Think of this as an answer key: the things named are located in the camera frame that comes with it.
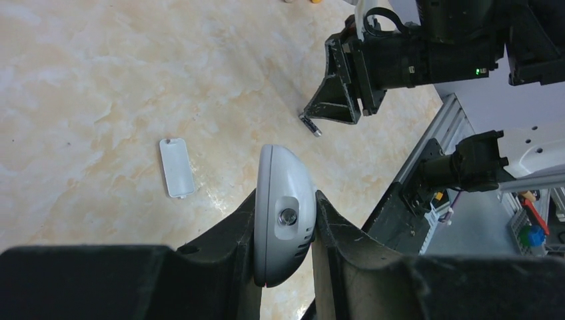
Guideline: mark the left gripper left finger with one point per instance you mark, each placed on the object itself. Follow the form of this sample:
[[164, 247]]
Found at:
[[210, 277]]

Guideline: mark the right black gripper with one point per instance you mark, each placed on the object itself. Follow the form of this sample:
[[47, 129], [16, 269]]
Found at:
[[344, 94]]

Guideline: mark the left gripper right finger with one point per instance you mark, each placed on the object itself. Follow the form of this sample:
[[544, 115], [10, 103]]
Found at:
[[356, 277]]

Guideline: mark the black battery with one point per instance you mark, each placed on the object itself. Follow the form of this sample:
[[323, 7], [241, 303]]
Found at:
[[310, 125]]

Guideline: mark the white remote control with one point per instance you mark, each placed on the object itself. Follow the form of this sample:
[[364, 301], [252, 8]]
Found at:
[[285, 215]]

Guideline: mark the white battery cover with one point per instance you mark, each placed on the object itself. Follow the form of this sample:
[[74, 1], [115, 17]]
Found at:
[[176, 167]]

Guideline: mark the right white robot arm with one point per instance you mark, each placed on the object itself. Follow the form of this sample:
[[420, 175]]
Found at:
[[453, 41]]

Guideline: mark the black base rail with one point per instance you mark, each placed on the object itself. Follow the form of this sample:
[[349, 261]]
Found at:
[[406, 217]]

